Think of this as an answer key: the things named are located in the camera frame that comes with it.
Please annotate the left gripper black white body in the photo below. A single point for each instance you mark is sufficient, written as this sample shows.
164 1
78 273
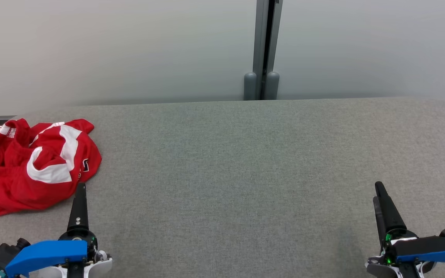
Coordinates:
93 264

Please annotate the grey partition post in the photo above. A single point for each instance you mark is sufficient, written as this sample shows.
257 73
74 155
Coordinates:
261 38

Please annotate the red white basketball jersey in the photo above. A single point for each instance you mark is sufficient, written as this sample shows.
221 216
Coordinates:
64 154

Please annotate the grey rounded post foot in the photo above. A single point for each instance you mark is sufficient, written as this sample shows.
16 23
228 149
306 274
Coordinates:
272 87
250 87

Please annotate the blue black right camera cover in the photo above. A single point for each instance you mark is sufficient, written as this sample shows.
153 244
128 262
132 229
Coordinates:
427 247

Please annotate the blue left wrist camera cover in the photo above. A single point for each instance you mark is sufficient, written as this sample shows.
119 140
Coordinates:
48 253

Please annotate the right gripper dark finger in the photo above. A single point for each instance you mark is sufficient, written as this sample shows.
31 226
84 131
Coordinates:
390 216
379 222

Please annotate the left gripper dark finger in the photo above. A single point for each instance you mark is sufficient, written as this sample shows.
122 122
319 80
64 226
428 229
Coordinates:
78 210

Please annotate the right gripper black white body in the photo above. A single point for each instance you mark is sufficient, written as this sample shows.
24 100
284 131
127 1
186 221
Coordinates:
388 266

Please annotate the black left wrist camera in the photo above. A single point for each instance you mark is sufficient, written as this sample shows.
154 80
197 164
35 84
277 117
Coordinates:
2 255

